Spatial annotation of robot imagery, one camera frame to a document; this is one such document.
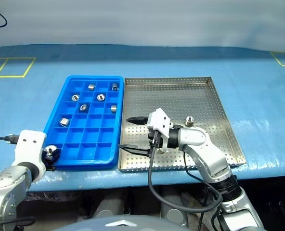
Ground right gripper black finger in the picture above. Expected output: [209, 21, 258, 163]
[118, 144, 150, 157]
[126, 116, 148, 126]

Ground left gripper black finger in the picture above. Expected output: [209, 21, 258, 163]
[49, 148, 62, 164]

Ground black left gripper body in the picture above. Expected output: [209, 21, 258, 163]
[42, 157, 57, 172]

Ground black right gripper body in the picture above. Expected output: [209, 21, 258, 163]
[147, 129, 163, 154]

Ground blue plastic compartment tray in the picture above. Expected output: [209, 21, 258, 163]
[43, 75, 125, 171]

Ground perforated steel tray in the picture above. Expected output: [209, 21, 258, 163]
[117, 77, 247, 174]

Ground grey rounded cylinder shape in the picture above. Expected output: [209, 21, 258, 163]
[93, 192, 128, 219]
[160, 187, 190, 228]

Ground grey robot torso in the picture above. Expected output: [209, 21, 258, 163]
[60, 213, 194, 231]

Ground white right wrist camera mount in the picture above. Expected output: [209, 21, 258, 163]
[146, 108, 174, 154]

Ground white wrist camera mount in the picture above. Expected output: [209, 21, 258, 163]
[146, 108, 174, 154]
[13, 129, 48, 173]

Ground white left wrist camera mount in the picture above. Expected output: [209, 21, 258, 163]
[13, 129, 48, 173]

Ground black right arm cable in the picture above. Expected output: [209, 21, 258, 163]
[148, 142, 224, 214]

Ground thin black cable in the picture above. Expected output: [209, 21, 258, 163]
[0, 216, 36, 228]

